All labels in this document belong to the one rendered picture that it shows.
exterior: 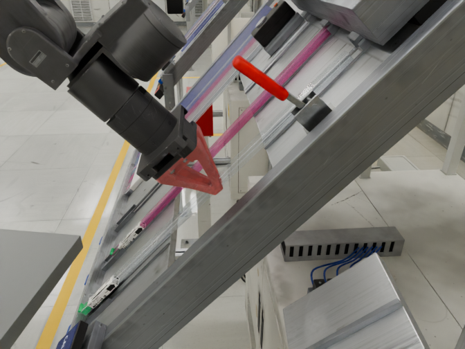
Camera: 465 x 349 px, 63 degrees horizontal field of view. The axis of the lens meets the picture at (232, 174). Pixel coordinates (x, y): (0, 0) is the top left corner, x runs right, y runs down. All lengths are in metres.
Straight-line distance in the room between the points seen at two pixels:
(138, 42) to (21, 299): 0.64
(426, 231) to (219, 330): 0.84
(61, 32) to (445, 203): 1.02
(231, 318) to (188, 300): 1.10
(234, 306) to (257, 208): 1.23
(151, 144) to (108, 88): 0.07
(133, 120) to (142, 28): 0.09
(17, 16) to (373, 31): 0.31
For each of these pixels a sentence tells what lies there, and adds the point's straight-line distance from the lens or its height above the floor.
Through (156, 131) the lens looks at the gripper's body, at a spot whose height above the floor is 1.03.
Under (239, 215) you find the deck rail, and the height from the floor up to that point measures 0.96.
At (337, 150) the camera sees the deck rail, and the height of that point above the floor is 1.03.
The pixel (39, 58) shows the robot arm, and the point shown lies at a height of 1.11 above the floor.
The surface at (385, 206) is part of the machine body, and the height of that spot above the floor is 0.62.
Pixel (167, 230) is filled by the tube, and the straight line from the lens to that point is 0.51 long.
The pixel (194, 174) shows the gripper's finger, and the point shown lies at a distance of 0.48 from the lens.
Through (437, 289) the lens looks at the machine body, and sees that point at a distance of 0.89.
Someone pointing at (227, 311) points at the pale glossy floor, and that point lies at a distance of 1.58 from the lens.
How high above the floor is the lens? 1.18
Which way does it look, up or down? 29 degrees down
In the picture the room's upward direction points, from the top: straight up
